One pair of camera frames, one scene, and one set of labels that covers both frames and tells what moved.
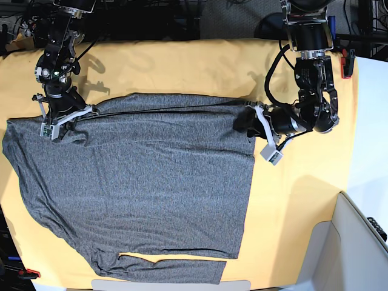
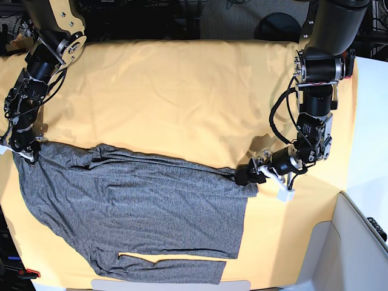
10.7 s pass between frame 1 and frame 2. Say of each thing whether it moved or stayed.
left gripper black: moved
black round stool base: stayed
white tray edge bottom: stayed
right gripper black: moved
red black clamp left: stayed
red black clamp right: stayed
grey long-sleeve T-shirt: moved
